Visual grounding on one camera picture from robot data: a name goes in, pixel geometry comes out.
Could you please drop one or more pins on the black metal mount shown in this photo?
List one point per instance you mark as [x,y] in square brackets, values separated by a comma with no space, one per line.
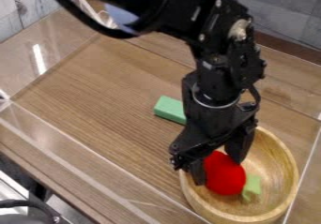
[42,211]

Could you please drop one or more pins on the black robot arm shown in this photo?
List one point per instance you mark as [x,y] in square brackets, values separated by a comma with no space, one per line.
[221,100]

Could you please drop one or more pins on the red plush strawberry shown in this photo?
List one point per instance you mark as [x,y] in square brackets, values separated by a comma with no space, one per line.
[228,178]

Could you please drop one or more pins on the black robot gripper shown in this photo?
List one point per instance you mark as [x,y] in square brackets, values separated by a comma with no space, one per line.
[213,126]

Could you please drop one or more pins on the clear acrylic enclosure wall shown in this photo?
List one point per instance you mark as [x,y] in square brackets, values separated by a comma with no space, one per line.
[100,188]

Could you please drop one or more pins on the clear acrylic corner bracket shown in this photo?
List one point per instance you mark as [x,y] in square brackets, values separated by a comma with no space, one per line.
[96,9]

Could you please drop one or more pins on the green foam block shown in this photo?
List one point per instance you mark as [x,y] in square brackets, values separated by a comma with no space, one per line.
[169,108]

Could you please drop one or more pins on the wooden bowl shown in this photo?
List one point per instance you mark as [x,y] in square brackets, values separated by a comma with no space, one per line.
[269,161]

